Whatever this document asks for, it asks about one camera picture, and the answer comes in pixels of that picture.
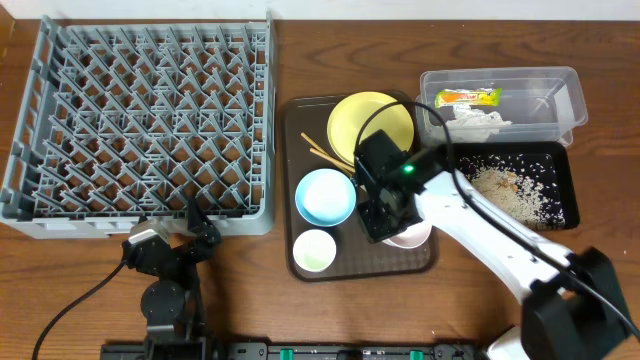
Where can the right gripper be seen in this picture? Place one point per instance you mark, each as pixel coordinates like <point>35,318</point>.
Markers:
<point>370,234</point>

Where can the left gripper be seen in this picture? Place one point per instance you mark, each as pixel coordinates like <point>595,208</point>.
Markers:
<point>189,245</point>

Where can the pink bowl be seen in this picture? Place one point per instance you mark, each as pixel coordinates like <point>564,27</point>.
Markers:
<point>413,237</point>

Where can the light blue bowl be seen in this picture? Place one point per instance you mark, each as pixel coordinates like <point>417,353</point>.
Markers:
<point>325,197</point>

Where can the small white cup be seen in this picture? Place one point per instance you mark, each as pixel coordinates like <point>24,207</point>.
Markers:
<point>314,250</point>

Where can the yellow plate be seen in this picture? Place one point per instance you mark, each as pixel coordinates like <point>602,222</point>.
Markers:
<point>347,118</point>

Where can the white napkin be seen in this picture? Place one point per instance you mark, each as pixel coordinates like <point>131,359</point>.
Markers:
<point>466,124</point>

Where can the rice food waste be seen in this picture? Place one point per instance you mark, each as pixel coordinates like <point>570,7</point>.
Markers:
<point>524,186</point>

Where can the green snack wrapper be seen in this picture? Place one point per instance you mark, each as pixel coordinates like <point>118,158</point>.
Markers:
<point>478,97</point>

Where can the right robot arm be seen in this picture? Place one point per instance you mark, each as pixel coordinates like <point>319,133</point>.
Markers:
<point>572,306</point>

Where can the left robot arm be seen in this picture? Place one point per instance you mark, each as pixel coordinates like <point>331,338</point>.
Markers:
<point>173,304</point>

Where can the grey dishwasher rack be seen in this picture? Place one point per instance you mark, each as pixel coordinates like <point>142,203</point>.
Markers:
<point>123,121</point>

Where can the black waste tray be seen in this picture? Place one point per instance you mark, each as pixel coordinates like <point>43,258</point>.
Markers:
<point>560,162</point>

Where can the wooden chopstick lower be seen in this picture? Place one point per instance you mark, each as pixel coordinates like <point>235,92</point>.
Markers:
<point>343,166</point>

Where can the wooden chopstick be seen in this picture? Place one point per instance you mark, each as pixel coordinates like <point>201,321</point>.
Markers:
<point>343,166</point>
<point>315,145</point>

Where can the brown serving tray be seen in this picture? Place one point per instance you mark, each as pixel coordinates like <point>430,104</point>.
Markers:
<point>355,257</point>

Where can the wooden chopstick upper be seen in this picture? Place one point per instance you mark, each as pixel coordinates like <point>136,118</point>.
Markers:
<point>315,145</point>

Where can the clear plastic bin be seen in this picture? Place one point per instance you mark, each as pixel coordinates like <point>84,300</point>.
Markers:
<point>543,103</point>

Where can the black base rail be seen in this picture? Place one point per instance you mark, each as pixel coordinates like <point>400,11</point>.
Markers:
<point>262,351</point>

